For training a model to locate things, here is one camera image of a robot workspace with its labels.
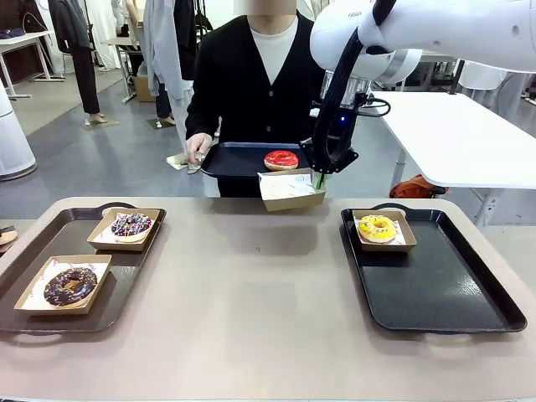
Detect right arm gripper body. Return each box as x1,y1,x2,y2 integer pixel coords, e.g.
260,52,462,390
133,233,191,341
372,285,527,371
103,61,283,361
330,100,358,159

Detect red glazed donut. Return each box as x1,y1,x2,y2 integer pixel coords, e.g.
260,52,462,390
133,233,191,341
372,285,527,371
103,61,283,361
263,150,300,172

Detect kraft paper food box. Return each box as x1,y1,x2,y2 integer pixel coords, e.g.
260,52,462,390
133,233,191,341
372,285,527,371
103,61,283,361
351,209,419,253
256,167,327,213
13,254,113,316
86,207,162,252

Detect yellow glazed donut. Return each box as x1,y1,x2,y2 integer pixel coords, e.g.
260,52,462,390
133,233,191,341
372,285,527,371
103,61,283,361
358,214,398,243

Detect small black serving tray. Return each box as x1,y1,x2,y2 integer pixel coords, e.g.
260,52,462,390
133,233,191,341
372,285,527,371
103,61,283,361
199,141,313,177

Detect purple sprinkled donut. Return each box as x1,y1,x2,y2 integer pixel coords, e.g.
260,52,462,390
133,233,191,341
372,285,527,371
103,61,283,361
111,212,153,238

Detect chocolate sprinkled donut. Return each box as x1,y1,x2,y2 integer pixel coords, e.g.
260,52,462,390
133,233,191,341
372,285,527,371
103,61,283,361
43,268,99,307

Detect person's right forearm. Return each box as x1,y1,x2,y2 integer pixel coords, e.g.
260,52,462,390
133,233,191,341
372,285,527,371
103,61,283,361
185,95,221,139

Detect person's right hand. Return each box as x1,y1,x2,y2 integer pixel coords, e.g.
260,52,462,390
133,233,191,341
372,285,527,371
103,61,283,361
185,132,214,171

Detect orange bag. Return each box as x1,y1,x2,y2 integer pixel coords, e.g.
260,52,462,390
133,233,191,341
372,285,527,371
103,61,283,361
389,173,449,199

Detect person in black cardigan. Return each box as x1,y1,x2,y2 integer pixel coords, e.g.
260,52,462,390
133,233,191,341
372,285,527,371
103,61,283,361
185,12,327,198

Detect white side table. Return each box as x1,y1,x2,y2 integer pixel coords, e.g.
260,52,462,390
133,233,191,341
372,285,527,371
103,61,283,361
368,90,536,229

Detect black stand pole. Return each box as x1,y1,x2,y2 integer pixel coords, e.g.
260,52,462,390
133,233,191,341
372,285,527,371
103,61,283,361
450,58,466,96

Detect light trousers on mannequin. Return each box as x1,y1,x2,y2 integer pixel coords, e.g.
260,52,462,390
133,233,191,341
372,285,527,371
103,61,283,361
169,79,192,158

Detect white hanging garment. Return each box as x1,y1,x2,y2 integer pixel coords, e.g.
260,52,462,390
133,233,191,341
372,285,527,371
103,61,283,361
458,60,536,122

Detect black hanging garment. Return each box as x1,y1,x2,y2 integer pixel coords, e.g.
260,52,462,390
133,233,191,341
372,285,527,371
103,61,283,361
173,0,203,80

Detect cardboard box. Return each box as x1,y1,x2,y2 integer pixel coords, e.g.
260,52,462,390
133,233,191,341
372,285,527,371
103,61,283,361
133,75,157,103

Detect grey hanging garment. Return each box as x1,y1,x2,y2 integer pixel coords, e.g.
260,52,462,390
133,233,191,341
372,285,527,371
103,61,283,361
143,0,196,101

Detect mannequin in dark clothes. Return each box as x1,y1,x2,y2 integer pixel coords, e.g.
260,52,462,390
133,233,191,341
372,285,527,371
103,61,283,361
48,0,108,125

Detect white background table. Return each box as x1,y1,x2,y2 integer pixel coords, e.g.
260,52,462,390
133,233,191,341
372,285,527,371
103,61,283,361
0,29,64,101

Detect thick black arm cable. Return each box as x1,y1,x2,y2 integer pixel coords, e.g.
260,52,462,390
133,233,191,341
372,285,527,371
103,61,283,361
312,0,397,173

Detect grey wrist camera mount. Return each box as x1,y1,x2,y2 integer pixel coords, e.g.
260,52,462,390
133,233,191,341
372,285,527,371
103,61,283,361
320,70,373,108

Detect thin black camera cable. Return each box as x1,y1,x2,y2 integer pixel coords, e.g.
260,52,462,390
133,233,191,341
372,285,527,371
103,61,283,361
355,96,393,119

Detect beige mannequin base plate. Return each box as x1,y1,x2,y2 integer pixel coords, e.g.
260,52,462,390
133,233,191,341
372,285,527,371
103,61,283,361
164,153,201,173

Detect large black handled tray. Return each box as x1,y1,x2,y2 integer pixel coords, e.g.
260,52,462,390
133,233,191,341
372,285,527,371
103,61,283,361
340,203,528,336

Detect large brown handled tray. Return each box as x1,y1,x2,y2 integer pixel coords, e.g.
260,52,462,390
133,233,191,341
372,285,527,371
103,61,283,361
0,202,168,336

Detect white cylindrical pedestal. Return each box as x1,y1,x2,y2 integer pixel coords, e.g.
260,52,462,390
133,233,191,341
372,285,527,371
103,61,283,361
0,79,37,182

